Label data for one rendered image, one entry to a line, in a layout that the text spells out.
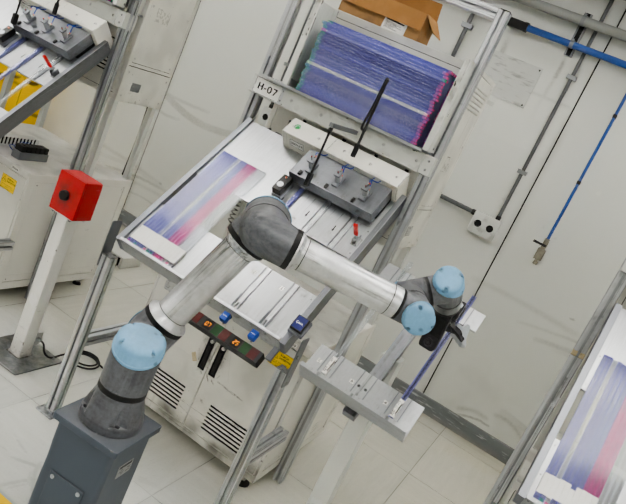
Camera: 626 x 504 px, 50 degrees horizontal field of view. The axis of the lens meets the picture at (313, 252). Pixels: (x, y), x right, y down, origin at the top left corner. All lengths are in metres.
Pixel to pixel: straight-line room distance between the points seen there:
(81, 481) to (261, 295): 0.78
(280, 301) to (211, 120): 2.53
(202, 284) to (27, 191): 1.58
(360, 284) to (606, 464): 0.89
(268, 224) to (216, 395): 1.21
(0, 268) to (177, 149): 1.79
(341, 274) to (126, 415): 0.59
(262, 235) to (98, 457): 0.62
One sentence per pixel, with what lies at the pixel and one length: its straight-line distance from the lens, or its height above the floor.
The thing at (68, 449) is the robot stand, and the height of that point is 0.48.
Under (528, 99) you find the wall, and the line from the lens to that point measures 3.80.
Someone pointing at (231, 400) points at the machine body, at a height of 0.29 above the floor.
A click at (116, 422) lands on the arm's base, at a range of 1.64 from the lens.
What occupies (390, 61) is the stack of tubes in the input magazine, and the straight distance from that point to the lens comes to 2.39.
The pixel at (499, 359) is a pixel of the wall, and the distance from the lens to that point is 3.86.
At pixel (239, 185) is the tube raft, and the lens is 2.40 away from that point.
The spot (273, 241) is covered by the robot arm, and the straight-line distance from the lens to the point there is 1.45.
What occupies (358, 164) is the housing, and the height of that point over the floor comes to 1.25.
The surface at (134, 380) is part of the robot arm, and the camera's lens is 1.59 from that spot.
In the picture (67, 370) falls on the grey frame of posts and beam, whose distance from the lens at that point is 2.56.
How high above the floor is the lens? 1.47
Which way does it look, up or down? 14 degrees down
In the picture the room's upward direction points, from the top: 25 degrees clockwise
